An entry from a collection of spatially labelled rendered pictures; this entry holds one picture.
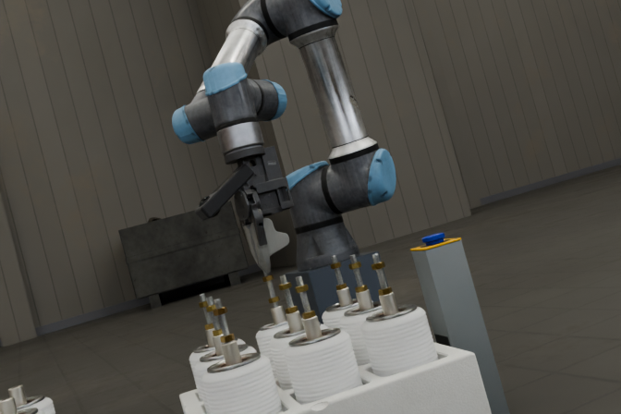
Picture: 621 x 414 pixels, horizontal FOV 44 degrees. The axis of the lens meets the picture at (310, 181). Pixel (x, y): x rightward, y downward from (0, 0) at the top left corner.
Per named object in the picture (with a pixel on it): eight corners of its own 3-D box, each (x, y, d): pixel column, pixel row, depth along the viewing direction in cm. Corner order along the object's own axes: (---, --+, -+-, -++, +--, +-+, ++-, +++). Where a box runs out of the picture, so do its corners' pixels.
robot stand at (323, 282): (314, 395, 183) (282, 273, 184) (379, 371, 190) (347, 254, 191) (344, 405, 166) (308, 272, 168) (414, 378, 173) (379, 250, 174)
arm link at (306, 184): (307, 225, 188) (293, 171, 188) (356, 212, 182) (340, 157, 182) (285, 231, 177) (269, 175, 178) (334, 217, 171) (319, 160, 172)
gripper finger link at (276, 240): (298, 264, 129) (285, 212, 130) (266, 273, 127) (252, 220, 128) (293, 265, 132) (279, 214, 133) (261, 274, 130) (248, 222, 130)
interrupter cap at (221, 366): (240, 358, 110) (239, 353, 110) (272, 356, 104) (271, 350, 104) (197, 375, 105) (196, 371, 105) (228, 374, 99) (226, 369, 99)
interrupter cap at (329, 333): (284, 352, 104) (282, 347, 104) (297, 340, 112) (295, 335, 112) (335, 340, 103) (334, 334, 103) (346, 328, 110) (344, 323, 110)
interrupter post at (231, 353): (237, 363, 106) (230, 340, 106) (247, 362, 104) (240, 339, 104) (223, 369, 104) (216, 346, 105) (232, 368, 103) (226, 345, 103)
